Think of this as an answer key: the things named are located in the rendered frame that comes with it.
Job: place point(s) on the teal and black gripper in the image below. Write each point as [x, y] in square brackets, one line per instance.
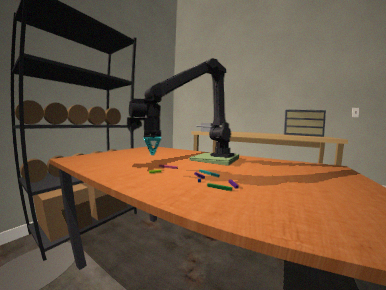
[157, 137]

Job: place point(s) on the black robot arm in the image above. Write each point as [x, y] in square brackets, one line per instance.
[141, 107]

